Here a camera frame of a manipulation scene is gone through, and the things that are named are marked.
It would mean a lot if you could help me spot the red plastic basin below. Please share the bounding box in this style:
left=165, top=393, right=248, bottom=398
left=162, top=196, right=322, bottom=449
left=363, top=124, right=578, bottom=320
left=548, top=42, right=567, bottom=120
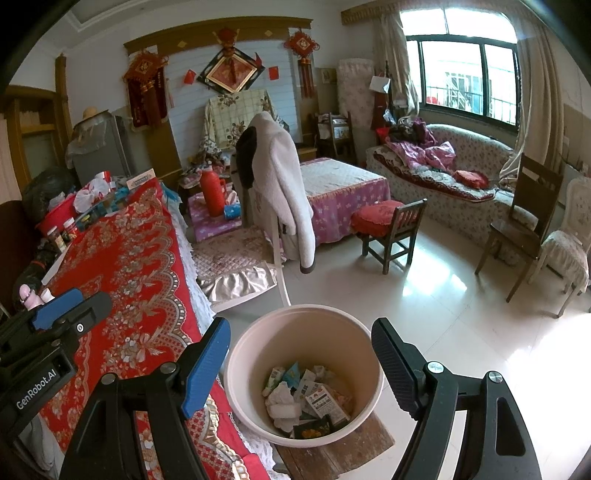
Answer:
left=34, top=194, right=79, bottom=236

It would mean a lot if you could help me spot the red floral tablecloth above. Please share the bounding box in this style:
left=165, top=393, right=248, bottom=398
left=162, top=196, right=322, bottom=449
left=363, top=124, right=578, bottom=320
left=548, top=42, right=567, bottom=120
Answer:
left=18, top=178, right=273, bottom=480

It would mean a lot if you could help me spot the red tasselled wall ornament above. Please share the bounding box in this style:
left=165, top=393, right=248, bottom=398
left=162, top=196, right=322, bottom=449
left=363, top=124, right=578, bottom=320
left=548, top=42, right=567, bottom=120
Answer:
left=122, top=51, right=169, bottom=129

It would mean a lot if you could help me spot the large white plastic bag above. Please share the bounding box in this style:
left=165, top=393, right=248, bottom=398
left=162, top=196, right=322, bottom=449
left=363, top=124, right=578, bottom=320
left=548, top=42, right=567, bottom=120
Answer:
left=264, top=385, right=302, bottom=432

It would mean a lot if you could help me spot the wooden chair with cloth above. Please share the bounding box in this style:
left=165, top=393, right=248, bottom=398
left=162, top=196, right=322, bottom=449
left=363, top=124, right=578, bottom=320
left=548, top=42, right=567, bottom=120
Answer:
left=315, top=111, right=355, bottom=162

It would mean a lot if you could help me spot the red fan ornament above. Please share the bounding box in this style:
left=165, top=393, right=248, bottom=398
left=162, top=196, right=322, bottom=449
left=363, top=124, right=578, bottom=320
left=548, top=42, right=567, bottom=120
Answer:
left=211, top=27, right=244, bottom=58

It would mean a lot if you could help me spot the table with pink cloth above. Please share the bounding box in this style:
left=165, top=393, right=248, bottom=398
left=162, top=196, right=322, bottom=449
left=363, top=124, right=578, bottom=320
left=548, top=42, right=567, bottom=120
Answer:
left=299, top=157, right=393, bottom=244

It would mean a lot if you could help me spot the red sofa cushion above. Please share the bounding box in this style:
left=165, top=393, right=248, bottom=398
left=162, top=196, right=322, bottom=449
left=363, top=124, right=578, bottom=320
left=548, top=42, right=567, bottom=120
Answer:
left=454, top=169, right=490, bottom=190

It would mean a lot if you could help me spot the white plastic shopping bag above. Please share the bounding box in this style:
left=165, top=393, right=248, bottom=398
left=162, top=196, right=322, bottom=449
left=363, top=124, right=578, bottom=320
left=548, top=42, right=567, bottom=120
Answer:
left=74, top=178, right=112, bottom=213

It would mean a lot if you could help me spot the grey refrigerator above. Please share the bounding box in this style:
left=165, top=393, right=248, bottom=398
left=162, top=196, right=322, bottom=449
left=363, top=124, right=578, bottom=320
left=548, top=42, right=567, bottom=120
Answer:
left=65, top=111, right=136, bottom=185

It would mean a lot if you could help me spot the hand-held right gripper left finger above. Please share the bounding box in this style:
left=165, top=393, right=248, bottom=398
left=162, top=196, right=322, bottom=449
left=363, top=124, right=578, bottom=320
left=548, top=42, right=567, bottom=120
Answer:
left=58, top=318, right=232, bottom=480

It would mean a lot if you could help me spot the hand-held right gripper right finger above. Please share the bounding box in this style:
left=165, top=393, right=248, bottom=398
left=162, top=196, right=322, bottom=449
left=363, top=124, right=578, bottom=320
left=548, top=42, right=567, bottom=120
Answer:
left=370, top=318, right=543, bottom=480

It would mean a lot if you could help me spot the red seat cushion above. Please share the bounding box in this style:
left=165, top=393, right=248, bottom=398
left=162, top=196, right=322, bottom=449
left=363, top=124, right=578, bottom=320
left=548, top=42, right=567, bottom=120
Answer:
left=350, top=199, right=419, bottom=237

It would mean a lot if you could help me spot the black plastic bag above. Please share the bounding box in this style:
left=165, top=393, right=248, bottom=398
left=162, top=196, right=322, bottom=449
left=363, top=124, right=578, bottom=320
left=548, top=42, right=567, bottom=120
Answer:
left=22, top=166, right=77, bottom=217

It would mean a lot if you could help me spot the floral sofa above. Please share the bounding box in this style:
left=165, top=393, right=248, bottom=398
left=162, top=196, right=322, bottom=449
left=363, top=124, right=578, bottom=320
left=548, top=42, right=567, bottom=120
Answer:
left=366, top=122, right=520, bottom=261

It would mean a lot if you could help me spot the floral cover cloth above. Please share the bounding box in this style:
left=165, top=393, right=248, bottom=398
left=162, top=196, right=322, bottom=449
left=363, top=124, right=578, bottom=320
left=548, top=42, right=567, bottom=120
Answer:
left=203, top=90, right=289, bottom=155

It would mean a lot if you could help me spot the pink wrapped box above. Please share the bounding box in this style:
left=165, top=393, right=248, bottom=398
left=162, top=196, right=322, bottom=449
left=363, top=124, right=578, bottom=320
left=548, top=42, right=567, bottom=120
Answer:
left=188, top=191, right=244, bottom=243

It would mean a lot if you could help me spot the window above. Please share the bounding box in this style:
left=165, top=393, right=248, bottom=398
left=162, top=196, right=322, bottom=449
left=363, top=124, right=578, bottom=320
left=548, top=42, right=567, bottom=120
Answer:
left=399, top=7, right=520, bottom=127

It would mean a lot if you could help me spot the pink thermos bottle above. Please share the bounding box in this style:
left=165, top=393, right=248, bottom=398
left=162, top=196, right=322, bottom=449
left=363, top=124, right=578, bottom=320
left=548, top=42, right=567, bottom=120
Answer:
left=18, top=284, right=42, bottom=312

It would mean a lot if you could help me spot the red knot ornament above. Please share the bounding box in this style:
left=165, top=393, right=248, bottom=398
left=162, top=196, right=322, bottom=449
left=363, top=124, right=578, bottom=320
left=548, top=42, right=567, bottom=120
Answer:
left=283, top=30, right=321, bottom=99

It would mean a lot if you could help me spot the dark green snack packet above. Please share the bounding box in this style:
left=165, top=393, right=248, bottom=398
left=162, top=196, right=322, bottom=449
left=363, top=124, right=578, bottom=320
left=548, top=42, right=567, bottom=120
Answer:
left=293, top=414, right=335, bottom=439

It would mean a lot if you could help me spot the printed paper carton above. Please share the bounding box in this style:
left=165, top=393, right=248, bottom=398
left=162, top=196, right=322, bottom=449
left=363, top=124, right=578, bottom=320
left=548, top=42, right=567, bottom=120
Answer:
left=305, top=385, right=349, bottom=424

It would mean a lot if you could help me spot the dark wooden chair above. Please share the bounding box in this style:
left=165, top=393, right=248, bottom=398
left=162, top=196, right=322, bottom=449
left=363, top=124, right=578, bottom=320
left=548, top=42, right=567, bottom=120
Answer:
left=475, top=154, right=565, bottom=304

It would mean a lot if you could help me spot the black garment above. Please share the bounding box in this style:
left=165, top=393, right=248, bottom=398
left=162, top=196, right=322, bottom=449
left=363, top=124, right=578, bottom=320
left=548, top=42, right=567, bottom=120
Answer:
left=235, top=124, right=259, bottom=190

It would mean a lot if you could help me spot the framed diamond picture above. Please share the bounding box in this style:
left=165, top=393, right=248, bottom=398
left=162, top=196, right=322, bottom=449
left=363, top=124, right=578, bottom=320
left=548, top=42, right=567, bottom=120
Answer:
left=198, top=46, right=265, bottom=95

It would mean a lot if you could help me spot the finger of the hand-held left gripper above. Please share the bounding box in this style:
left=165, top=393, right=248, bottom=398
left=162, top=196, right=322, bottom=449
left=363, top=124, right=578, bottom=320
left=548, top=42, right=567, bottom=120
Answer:
left=41, top=292, right=114, bottom=348
left=31, top=288, right=85, bottom=331

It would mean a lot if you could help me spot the green and white packet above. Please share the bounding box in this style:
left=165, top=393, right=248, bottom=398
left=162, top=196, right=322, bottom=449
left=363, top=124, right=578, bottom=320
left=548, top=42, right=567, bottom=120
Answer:
left=262, top=367, right=284, bottom=398

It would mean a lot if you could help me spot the beige curtain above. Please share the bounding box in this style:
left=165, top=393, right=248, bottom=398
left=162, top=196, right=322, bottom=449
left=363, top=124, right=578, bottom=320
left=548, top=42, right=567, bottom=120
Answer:
left=374, top=11, right=421, bottom=118
left=501, top=28, right=566, bottom=178

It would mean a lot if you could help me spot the white upholstered chair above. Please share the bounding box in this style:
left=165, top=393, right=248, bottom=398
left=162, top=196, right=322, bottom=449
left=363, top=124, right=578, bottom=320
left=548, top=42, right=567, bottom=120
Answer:
left=526, top=176, right=591, bottom=320

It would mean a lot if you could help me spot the pink clothes pile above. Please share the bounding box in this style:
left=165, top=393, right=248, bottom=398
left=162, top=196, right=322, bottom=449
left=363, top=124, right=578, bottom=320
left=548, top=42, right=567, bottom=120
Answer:
left=376, top=115, right=458, bottom=174

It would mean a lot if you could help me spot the small wooden chair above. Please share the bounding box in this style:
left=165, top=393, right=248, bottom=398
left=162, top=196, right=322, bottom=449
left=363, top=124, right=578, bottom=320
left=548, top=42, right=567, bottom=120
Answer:
left=358, top=198, right=428, bottom=276

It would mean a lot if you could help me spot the beige plastic bucket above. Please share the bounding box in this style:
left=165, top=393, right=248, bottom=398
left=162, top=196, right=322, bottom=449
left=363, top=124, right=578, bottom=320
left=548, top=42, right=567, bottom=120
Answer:
left=223, top=305, right=385, bottom=448

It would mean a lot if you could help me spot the red thermos jug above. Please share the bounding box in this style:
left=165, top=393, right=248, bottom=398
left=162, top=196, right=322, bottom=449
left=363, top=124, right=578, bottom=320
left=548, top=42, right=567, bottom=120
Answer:
left=199, top=166, right=228, bottom=217

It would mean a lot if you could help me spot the covered tall appliance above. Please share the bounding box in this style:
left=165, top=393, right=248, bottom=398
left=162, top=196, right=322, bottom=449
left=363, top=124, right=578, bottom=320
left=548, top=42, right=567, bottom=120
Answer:
left=336, top=58, right=376, bottom=134

